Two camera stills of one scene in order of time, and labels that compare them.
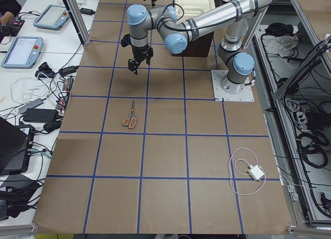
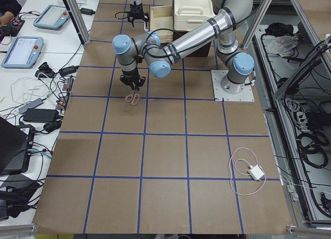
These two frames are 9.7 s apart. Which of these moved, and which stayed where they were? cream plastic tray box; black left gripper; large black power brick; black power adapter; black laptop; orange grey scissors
Moved: black left gripper; orange grey scissors
Stayed: black power adapter; large black power brick; cream plastic tray box; black laptop
